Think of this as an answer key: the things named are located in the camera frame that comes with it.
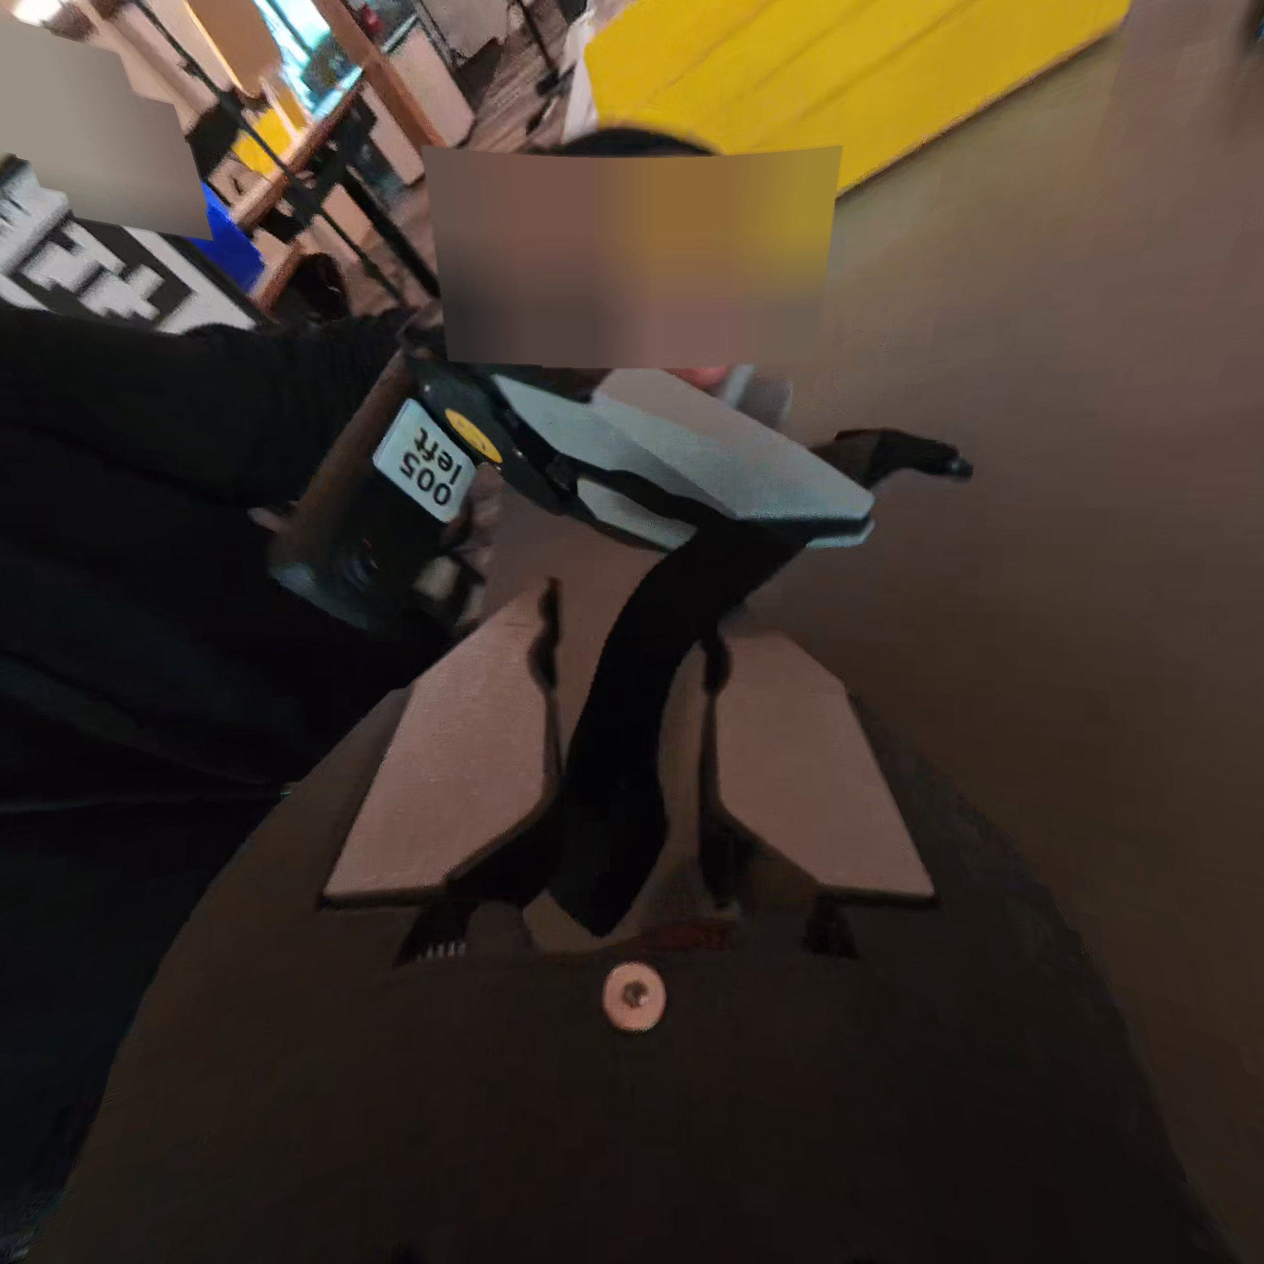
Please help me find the blue storage bin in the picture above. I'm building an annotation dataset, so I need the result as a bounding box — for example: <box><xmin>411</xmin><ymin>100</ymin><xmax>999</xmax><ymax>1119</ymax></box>
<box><xmin>197</xmin><ymin>183</ymin><xmax>268</xmax><ymax>293</ymax></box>

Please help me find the black white printed sign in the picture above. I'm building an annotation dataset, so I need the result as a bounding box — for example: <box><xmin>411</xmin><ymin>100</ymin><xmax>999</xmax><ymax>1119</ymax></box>
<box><xmin>0</xmin><ymin>159</ymin><xmax>266</xmax><ymax>339</ymax></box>

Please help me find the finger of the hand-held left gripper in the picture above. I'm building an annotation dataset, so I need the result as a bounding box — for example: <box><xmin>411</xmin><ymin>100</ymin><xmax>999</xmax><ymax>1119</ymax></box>
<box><xmin>578</xmin><ymin>479</ymin><xmax>877</xmax><ymax>553</ymax></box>
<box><xmin>493</xmin><ymin>375</ymin><xmax>877</xmax><ymax>527</ymax></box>

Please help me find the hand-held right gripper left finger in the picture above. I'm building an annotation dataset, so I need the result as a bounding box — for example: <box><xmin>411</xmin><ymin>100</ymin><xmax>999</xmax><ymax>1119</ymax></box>
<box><xmin>320</xmin><ymin>575</ymin><xmax>566</xmax><ymax>908</ymax></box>

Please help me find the yellow plastic bin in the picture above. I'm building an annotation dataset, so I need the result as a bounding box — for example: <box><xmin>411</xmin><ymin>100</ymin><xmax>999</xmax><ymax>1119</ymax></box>
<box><xmin>582</xmin><ymin>0</ymin><xmax>1132</xmax><ymax>195</ymax></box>

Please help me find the person's left forearm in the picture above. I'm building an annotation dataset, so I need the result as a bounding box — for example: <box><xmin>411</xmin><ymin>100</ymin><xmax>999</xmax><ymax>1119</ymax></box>
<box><xmin>0</xmin><ymin>302</ymin><xmax>465</xmax><ymax>812</ymax></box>

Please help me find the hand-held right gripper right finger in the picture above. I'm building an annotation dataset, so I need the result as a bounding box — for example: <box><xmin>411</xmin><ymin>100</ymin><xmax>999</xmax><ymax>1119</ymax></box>
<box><xmin>700</xmin><ymin>633</ymin><xmax>937</xmax><ymax>902</ymax></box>

